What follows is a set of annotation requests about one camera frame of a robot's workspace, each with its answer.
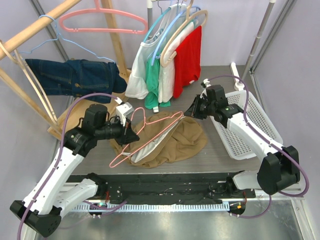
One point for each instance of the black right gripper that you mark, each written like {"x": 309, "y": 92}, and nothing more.
{"x": 194, "y": 111}

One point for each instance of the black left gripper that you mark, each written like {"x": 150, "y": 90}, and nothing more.
{"x": 127, "y": 135}

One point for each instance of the pink wire hanger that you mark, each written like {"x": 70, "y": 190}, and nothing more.
{"x": 148, "y": 130}

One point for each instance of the tan cloth garment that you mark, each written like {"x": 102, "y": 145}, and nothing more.
{"x": 185, "y": 140}

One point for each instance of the blue denim skirt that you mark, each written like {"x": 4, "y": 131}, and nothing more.
{"x": 77, "y": 77}

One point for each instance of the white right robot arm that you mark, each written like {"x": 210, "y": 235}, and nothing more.
{"x": 279, "y": 164}

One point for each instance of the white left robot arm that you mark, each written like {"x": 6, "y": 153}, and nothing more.
{"x": 43, "y": 209}

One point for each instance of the beige plastic hanger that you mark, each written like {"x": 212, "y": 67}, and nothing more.
{"x": 168, "y": 54}

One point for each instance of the wooden hanger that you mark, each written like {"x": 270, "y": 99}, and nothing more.
{"x": 18, "y": 60}

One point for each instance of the blue plastic hanger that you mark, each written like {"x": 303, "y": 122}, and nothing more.
{"x": 170, "y": 23}

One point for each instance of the pink plastic hanger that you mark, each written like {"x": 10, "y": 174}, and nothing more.
{"x": 99, "y": 19}

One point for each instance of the teal plastic hanger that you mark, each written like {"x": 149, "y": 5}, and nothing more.
{"x": 152, "y": 24}

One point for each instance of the white hanging shirt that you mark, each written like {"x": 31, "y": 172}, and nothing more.
{"x": 167, "y": 74}

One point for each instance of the green hanging shirt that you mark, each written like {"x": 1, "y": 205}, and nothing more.
{"x": 152, "y": 84}

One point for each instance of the white rack foot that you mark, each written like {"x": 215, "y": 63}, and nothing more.
{"x": 238, "y": 86}

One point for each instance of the white long sleeve shirt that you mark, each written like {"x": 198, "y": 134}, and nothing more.
{"x": 136, "y": 87}

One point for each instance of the red hanging shirt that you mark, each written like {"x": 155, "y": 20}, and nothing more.
{"x": 187, "y": 61}

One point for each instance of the metal garment rack pole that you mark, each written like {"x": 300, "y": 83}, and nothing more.
{"x": 258, "y": 36}

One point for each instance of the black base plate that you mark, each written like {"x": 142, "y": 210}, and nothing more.
{"x": 169, "y": 188}

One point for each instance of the wooden rack rail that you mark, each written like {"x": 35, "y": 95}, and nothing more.
{"x": 27, "y": 33}

